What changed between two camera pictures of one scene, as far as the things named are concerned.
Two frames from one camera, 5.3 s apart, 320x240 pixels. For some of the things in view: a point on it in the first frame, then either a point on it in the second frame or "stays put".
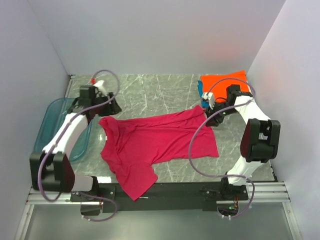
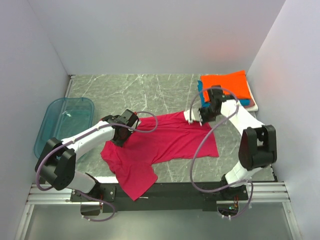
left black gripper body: (107, 109) → (120, 140)
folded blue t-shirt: (204, 104) stays put
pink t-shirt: (130, 146) stays put
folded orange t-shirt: (217, 84) stays put
